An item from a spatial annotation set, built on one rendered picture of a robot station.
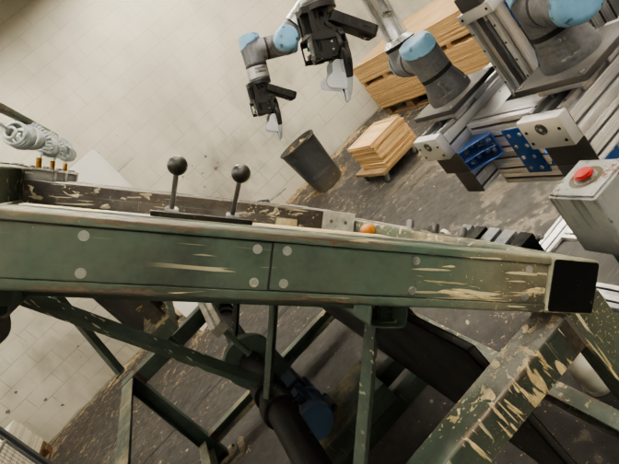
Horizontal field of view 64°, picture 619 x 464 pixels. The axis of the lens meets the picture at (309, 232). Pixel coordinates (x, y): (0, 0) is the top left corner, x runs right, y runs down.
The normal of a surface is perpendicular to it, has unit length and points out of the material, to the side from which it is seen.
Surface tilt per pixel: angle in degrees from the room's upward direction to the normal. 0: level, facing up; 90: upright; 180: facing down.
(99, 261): 90
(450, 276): 90
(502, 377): 0
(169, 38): 90
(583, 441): 0
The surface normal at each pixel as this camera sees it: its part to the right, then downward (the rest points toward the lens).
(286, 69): 0.35, 0.07
